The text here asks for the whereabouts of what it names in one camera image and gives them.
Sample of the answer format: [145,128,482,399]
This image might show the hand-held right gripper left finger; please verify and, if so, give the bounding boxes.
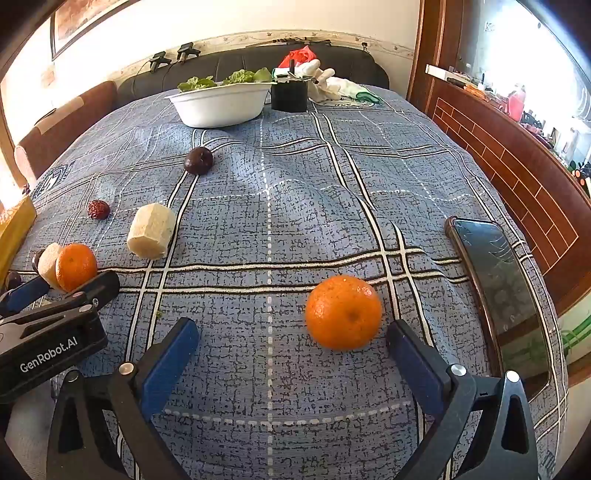
[46,318,200,480]

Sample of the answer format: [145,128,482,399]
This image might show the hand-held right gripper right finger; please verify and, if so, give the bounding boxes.
[385,320,539,480]

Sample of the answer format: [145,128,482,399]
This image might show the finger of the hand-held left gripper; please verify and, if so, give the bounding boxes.
[53,270,121,320]
[0,249,51,318]

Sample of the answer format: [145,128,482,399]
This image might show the small orange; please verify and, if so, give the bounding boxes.
[55,243,99,293]

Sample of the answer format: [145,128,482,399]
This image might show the yellow-edged cardboard box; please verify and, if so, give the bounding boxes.
[0,196,38,287]

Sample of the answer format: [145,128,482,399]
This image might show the large orange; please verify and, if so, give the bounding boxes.
[305,274,384,352]

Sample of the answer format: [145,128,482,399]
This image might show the smartphone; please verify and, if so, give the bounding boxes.
[444,217,552,400]

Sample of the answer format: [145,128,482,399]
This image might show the brown chair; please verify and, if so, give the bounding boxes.
[14,80,118,185]

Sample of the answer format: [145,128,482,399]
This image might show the blue plaid blanket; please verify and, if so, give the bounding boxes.
[9,83,568,480]

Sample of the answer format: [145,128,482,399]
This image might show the black sofa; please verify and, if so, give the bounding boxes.
[116,44,390,109]

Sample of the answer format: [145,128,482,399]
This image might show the white bowl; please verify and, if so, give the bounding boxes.
[165,82,274,128]

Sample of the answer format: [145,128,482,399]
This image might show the wooden windowsill panel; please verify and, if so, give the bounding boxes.
[406,0,591,319]

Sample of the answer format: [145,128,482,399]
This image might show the green lettuce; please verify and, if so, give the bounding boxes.
[178,68,273,92]

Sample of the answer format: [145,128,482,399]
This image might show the black round container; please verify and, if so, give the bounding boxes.
[270,76,309,113]

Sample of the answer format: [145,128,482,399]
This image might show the pink bottle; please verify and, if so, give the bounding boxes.
[508,85,527,118]

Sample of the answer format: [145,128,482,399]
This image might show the white work gloves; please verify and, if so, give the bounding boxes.
[307,59,382,104]

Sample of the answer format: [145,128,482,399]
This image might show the red plastic bag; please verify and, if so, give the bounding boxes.
[280,45,319,70]

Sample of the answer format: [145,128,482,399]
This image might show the glass window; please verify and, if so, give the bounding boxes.
[462,0,591,162]

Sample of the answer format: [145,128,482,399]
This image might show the framed wall picture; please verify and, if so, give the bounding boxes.
[50,0,139,61]

